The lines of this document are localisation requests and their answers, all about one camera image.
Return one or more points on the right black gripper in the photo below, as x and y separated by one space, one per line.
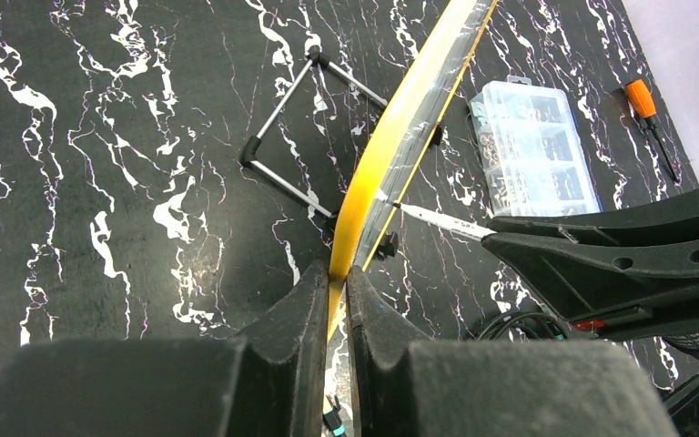
603 284

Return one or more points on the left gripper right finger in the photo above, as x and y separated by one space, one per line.
406 383

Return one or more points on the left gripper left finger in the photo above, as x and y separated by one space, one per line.
267 380

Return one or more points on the white whiteboard marker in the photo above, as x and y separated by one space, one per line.
443 221

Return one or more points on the yellow framed whiteboard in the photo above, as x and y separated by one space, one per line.
398 142

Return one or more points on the clear plastic screw box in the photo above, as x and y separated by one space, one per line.
530 151

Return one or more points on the orange handled screwdriver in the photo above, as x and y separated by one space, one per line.
641 100

